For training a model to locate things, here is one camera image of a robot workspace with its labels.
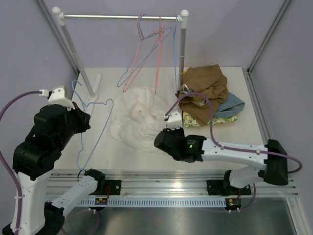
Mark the pink hanger of brown skirt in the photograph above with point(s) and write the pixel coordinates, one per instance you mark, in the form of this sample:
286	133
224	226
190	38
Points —
132	77

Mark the metal clothes rack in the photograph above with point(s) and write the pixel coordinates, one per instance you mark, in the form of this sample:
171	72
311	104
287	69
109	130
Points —
181	18

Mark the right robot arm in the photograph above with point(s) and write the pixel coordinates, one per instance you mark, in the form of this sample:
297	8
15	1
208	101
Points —
262	163

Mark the blue hanger of red skirt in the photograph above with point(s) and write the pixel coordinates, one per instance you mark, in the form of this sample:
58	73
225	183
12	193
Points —
175	57

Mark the lemon print skirt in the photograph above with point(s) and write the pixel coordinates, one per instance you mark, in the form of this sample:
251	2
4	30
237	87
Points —
189	121

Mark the light blue denim garment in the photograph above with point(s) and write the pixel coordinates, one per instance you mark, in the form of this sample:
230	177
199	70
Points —
232	106

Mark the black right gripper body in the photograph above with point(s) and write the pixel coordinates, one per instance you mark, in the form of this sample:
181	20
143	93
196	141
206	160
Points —
177	132

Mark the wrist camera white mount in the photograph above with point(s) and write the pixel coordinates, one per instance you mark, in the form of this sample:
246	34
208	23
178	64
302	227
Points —
57	96
173	120

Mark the white dress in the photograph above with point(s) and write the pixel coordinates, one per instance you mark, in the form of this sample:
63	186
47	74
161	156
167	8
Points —
137	118

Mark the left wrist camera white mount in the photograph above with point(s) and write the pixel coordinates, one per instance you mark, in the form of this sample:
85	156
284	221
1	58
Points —
57	96

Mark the brown skirt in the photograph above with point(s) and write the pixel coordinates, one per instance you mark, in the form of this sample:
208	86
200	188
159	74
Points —
202	91

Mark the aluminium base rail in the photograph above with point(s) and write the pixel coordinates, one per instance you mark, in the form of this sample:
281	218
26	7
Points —
195	189

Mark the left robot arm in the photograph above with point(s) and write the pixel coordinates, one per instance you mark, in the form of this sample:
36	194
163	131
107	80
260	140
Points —
33	161

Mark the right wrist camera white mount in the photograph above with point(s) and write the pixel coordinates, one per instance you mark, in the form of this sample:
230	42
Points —
173	120

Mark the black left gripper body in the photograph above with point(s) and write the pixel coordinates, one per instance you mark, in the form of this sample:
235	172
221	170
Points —
77	123

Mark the pink hanger of lemon skirt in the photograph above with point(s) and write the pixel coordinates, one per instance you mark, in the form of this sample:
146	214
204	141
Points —
159	52

